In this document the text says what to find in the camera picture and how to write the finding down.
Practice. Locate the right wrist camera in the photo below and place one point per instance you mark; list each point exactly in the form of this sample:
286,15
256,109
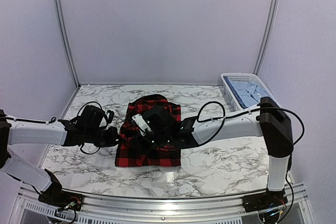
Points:
141,124

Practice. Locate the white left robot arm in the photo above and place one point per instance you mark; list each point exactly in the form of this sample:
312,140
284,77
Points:
15,131

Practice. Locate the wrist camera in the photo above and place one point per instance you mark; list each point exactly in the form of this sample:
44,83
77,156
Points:
141,124
110,116

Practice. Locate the aluminium corner post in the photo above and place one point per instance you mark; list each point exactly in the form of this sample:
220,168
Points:
66,43
266,36

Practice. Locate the right aluminium corner post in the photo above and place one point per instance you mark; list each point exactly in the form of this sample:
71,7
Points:
266,36

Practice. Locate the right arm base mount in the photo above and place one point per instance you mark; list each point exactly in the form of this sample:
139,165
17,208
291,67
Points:
266,200

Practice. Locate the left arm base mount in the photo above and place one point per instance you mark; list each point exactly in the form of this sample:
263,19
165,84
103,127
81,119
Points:
55,195

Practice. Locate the aluminium front frame rail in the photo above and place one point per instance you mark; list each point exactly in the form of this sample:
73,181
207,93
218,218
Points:
113,209

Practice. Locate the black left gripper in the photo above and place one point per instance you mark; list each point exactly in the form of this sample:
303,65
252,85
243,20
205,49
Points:
112,141

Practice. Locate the left aluminium corner post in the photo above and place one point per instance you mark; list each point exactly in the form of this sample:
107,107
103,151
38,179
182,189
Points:
66,43

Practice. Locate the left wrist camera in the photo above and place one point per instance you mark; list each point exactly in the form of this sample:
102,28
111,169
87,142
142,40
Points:
110,116

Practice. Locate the red black plaid shirt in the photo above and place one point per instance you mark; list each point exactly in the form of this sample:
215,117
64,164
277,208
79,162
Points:
134,151

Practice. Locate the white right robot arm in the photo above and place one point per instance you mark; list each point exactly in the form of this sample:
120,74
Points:
266,120

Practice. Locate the white plastic basket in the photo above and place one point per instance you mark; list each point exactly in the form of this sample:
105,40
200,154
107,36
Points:
240,77

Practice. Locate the light blue shirt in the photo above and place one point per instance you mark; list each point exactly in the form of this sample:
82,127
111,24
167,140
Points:
247,93

